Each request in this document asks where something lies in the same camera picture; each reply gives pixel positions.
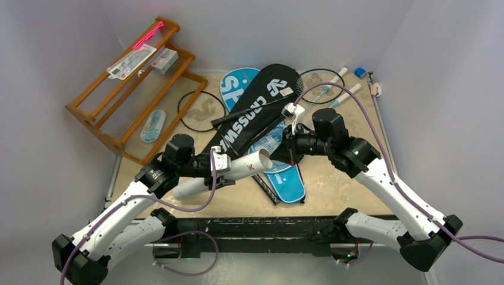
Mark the white shuttlecock tube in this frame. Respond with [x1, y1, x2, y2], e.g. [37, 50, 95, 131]
[171, 149, 273, 200]

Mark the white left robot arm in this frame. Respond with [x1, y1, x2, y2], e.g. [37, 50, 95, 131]
[52, 134, 232, 284]

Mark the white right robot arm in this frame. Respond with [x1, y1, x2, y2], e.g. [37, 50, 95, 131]
[271, 108, 463, 272]

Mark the light blue badminton racket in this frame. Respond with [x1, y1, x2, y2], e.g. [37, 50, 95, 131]
[248, 85, 349, 174]
[249, 67, 348, 153]

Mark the black badminton racket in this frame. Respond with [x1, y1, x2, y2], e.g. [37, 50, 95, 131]
[177, 90, 282, 206]
[212, 68, 346, 128]

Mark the blue racket cover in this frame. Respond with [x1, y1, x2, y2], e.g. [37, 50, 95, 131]
[220, 68, 305, 205]

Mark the blue white plastic packet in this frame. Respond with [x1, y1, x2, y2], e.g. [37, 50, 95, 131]
[140, 109, 166, 143]

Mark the black Crossway racket cover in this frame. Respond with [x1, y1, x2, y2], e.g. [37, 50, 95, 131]
[203, 64, 300, 159]

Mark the wooden shelf rack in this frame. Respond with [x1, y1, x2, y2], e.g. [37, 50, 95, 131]
[66, 17, 208, 164]

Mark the small blue block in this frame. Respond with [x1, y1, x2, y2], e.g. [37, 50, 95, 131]
[354, 68, 368, 79]

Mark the pink white clip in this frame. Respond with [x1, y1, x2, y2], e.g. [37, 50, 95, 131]
[370, 83, 381, 97]

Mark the small white box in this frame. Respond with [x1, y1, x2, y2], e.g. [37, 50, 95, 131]
[150, 48, 178, 74]

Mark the clear stationery packet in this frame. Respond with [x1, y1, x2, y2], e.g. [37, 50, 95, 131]
[106, 43, 157, 80]

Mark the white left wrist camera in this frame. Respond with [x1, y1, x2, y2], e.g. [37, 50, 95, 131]
[210, 146, 231, 173]

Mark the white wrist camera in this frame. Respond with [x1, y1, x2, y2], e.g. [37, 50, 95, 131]
[282, 103, 305, 135]
[210, 146, 231, 173]

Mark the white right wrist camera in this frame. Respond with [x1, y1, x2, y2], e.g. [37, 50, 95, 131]
[282, 103, 305, 135]

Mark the black metal base frame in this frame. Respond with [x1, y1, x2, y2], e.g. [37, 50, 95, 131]
[102, 210, 395, 261]

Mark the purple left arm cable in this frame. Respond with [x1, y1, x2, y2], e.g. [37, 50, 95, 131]
[59, 148, 219, 285]

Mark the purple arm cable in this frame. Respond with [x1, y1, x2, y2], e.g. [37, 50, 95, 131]
[59, 148, 219, 285]
[293, 81, 504, 265]

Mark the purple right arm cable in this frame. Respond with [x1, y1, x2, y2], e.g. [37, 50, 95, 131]
[293, 81, 504, 265]

